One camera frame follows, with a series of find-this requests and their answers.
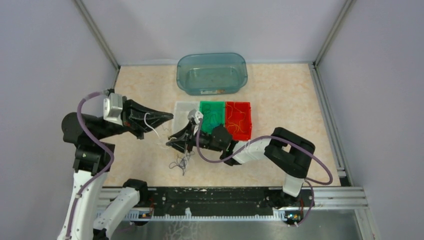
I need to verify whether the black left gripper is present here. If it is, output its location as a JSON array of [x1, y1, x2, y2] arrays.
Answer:
[[95, 94, 174, 140]]

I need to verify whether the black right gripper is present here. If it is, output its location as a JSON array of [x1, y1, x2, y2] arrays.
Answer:
[[166, 120, 224, 154]]

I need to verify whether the yellow thin cable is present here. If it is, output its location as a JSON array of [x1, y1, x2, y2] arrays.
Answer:
[[225, 102, 251, 135]]

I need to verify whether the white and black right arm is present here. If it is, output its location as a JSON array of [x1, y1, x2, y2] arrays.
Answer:
[[166, 123, 316, 208]]

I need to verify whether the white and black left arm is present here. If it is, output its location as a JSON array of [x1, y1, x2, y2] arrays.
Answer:
[[58, 94, 174, 240]]

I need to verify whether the white plastic bin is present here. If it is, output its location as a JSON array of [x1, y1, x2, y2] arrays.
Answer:
[[172, 101, 200, 134]]

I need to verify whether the green plastic bin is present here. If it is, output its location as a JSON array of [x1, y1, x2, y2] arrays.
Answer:
[[199, 101, 226, 134]]

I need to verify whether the red plastic bin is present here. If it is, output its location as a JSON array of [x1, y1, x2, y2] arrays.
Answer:
[[225, 101, 252, 141]]

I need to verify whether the teal transparent plastic tub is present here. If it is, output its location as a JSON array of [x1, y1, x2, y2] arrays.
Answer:
[[176, 52, 248, 96]]

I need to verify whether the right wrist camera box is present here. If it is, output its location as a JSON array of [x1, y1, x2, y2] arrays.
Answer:
[[187, 109, 204, 125]]

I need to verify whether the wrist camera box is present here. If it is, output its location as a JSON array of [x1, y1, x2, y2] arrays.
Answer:
[[103, 93, 127, 126], [187, 109, 204, 125]]

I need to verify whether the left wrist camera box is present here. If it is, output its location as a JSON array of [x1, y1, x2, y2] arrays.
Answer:
[[103, 93, 127, 126]]

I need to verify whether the aluminium frame rail left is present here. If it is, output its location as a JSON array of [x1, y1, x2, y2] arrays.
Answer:
[[72, 0, 121, 86]]

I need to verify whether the aluminium frame rail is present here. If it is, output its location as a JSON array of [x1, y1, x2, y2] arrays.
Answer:
[[72, 0, 121, 86], [309, 62, 381, 240]]

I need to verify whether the aluminium frame rail right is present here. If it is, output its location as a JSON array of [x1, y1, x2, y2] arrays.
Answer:
[[309, 62, 381, 240]]

